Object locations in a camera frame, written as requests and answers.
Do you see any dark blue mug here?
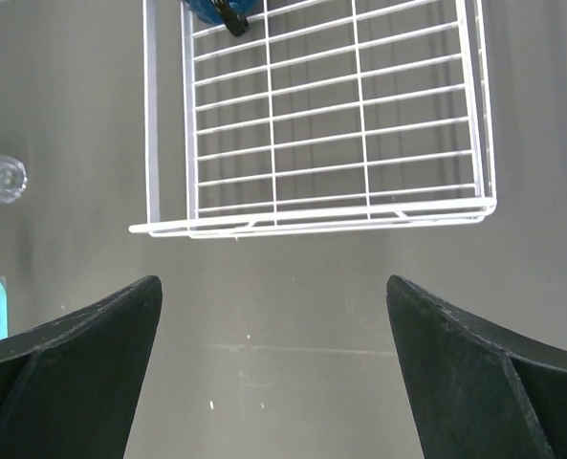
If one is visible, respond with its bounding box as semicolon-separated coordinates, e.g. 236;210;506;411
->
183;0;257;37

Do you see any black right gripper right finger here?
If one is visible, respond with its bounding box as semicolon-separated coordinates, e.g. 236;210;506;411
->
386;275;567;458

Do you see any white wire dish rack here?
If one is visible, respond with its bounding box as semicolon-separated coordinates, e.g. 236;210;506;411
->
130;1;497;239

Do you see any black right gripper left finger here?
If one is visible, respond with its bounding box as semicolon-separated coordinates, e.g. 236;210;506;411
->
0;275;163;458

